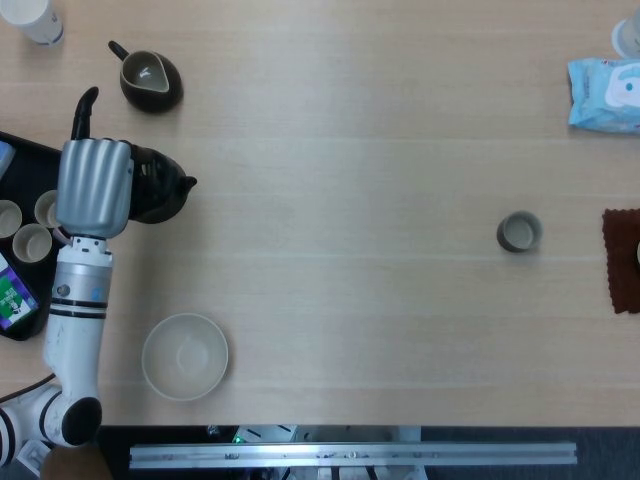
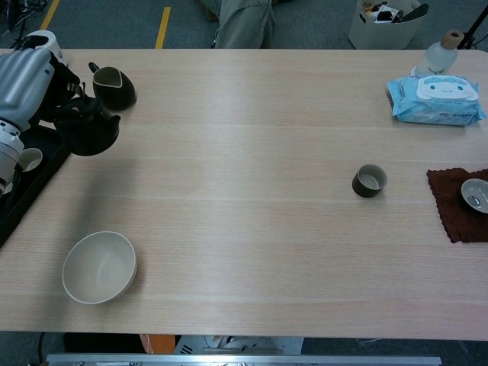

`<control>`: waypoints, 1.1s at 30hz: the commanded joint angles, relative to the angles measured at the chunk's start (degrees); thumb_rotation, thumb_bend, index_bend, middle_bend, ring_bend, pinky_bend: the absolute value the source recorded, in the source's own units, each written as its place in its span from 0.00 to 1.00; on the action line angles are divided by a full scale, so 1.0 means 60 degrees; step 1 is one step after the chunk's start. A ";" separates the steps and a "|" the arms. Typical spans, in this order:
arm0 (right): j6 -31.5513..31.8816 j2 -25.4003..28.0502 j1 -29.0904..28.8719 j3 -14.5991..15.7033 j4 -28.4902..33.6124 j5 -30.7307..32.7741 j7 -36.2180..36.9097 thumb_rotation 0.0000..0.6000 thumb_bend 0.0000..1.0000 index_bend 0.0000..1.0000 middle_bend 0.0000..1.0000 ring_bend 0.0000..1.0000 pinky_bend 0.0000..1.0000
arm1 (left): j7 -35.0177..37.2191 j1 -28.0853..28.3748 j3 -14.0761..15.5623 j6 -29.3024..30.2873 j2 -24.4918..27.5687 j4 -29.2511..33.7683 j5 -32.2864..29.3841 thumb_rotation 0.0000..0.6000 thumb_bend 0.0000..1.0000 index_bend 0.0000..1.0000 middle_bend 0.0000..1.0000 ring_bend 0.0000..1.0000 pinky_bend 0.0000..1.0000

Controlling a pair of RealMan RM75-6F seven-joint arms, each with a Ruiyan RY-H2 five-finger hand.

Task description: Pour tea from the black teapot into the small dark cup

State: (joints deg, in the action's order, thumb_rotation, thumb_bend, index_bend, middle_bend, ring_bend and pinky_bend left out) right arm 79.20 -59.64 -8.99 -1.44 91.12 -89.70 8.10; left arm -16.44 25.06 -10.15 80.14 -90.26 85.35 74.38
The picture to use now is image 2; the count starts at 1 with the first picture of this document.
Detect black plastic tray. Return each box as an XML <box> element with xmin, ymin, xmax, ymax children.
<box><xmin>0</xmin><ymin>125</ymin><xmax>72</xmax><ymax>249</ymax></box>

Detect white paper cup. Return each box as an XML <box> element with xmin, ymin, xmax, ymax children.
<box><xmin>23</xmin><ymin>30</ymin><xmax>71</xmax><ymax>77</ymax></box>

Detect dark pitcher beige inside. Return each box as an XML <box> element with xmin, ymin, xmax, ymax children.
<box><xmin>88</xmin><ymin>61</ymin><xmax>137</xmax><ymax>112</ymax></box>

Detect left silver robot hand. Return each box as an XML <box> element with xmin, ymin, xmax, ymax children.
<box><xmin>0</xmin><ymin>36</ymin><xmax>102</xmax><ymax>133</ymax></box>

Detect large beige bowl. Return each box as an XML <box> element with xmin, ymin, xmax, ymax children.
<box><xmin>62</xmin><ymin>230</ymin><xmax>137</xmax><ymax>305</ymax></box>

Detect brown cloth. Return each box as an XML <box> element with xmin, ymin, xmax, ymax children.
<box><xmin>425</xmin><ymin>166</ymin><xmax>488</xmax><ymax>244</ymax></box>

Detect black utensil in bin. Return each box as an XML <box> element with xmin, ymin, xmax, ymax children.
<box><xmin>396</xmin><ymin>2</ymin><xmax>430</xmax><ymax>23</ymax></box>

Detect white storage bin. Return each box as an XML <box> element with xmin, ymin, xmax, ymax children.
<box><xmin>347</xmin><ymin>0</ymin><xmax>430</xmax><ymax>50</ymax></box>

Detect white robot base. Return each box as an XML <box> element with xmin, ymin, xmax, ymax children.
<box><xmin>173</xmin><ymin>335</ymin><xmax>305</xmax><ymax>355</ymax></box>

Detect aluminium rail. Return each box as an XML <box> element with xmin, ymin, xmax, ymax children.
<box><xmin>45</xmin><ymin>353</ymin><xmax>442</xmax><ymax>366</ymax></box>

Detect black teapot with handle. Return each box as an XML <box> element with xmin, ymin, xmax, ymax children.
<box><xmin>55</xmin><ymin>95</ymin><xmax>122</xmax><ymax>157</ymax></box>

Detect black tripod leg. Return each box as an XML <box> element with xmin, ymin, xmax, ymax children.
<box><xmin>457</xmin><ymin>0</ymin><xmax>488</xmax><ymax>50</ymax></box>

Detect small grey dish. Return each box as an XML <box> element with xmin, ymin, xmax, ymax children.
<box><xmin>460</xmin><ymin>178</ymin><xmax>488</xmax><ymax>214</ymax></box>

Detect clear bottle wooden cap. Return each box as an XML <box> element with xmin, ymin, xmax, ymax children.
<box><xmin>410</xmin><ymin>29</ymin><xmax>465</xmax><ymax>77</ymax></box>

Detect orange panel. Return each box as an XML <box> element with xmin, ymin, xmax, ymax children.
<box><xmin>139</xmin><ymin>333</ymin><xmax>176</xmax><ymax>355</ymax></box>

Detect person legs khaki trousers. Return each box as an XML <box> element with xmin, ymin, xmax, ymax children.
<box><xmin>213</xmin><ymin>0</ymin><xmax>276</xmax><ymax>50</ymax></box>

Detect black stand with cables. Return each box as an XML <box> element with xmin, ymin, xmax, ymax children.
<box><xmin>0</xmin><ymin>0</ymin><xmax>30</xmax><ymax>49</ymax></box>

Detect dark teacup beige inside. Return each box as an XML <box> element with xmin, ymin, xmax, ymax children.
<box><xmin>351</xmin><ymin>163</ymin><xmax>388</xmax><ymax>199</ymax></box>

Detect blue wet wipes pack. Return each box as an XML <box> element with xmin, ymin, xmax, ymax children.
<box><xmin>386</xmin><ymin>74</ymin><xmax>487</xmax><ymax>127</ymax></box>

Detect small beige teacup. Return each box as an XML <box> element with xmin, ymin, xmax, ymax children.
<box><xmin>17</xmin><ymin>147</ymin><xmax>43</xmax><ymax>172</ymax></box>

